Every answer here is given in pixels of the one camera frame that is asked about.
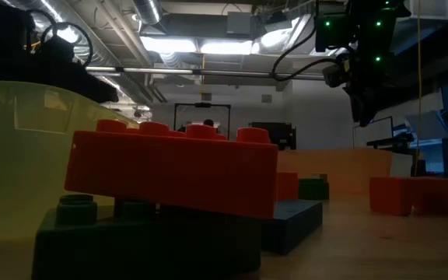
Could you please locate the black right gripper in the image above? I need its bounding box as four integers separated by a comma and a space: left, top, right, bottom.
342, 50, 398, 128

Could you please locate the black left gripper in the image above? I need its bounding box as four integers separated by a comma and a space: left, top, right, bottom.
27, 38, 120, 104

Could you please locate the salmon wooden block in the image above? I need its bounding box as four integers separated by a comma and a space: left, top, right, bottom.
369, 176, 448, 217

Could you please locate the green studded toy brick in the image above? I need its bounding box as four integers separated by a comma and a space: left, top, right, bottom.
298, 177, 331, 201
31, 193, 264, 280

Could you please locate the orange studded toy brick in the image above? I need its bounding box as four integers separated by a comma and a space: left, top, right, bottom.
64, 119, 279, 220
276, 171, 300, 202

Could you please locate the teal wooden block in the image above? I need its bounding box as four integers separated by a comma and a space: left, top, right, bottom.
261, 199, 324, 257

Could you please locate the white board screen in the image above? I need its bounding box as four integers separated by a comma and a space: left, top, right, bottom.
351, 115, 395, 149

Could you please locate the black desk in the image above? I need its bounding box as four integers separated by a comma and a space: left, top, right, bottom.
366, 131, 418, 155

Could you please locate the orange translucent plastic bin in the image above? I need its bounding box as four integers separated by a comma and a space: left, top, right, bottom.
276, 146, 394, 195

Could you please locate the white tilted panel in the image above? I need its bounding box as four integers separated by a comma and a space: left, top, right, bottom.
404, 110, 448, 142

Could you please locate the horizontal ceiling pipe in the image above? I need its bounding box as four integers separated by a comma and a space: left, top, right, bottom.
85, 65, 326, 82

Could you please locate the ceiling light panel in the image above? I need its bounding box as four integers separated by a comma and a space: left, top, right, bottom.
199, 40, 254, 55
140, 35, 198, 54

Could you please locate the black monitor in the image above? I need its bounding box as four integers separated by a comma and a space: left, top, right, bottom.
250, 121, 298, 151

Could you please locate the yellow translucent plastic bin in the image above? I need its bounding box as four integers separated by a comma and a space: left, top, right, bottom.
0, 80, 140, 242

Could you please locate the white ceiling box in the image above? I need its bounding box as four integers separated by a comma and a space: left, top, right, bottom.
408, 0, 448, 21

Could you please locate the grey ceiling box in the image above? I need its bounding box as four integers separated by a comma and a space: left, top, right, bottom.
226, 10, 253, 37

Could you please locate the ribbed silver ventilation duct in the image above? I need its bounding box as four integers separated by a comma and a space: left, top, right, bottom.
4, 0, 159, 108

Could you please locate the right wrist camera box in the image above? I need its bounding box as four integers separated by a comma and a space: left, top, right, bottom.
322, 58, 352, 89

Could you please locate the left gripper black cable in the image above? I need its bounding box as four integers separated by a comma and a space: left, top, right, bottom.
24, 8, 94, 68

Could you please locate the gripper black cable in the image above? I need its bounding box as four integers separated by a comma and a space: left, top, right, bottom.
24, 8, 94, 68
271, 23, 349, 82

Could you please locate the black background rig frame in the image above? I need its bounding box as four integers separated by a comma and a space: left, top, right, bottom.
173, 102, 232, 141

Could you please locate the smooth silver ventilation duct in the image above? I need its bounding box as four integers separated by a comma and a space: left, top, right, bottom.
130, 0, 165, 26

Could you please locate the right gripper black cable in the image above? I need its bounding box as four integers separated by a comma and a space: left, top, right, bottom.
271, 23, 349, 82

